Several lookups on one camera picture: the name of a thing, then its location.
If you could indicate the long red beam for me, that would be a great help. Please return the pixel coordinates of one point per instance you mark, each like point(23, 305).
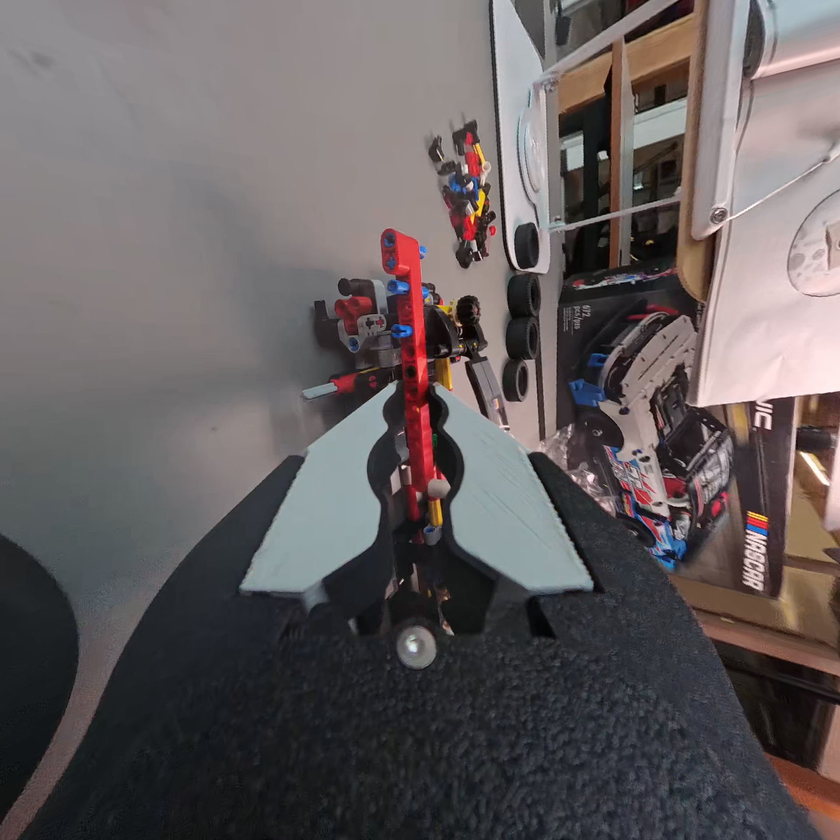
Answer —
point(412, 341)

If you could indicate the building instruction booklet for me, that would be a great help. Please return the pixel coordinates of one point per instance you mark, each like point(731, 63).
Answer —
point(761, 315)

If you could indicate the wooden shelf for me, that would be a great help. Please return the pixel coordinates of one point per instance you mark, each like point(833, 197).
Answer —
point(656, 72)

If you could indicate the small black rubber tire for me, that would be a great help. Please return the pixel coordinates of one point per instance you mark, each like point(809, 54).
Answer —
point(523, 337)
point(518, 379)
point(523, 294)
point(528, 246)

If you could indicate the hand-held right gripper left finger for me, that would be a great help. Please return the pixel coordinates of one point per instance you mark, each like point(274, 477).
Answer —
point(321, 518)

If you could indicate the partly built toy car model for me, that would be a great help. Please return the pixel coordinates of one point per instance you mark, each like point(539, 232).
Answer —
point(358, 321)

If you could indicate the small white ball-end pin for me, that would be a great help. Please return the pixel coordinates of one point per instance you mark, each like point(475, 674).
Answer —
point(438, 489)

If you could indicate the black toy car box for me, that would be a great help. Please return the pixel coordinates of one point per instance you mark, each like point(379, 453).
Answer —
point(656, 407)

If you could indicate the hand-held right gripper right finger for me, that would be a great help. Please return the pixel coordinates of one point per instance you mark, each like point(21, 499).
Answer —
point(512, 518)

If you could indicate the white pad with black rim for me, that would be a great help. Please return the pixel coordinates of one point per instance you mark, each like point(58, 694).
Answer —
point(515, 65)

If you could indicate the person's black clothing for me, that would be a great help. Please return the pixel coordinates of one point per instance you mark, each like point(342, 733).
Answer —
point(29, 656)

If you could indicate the clear plastic bag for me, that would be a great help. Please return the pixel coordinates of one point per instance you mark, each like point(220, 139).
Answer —
point(577, 459)

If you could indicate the pile of small building pieces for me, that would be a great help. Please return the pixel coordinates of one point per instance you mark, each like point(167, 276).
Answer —
point(467, 197)

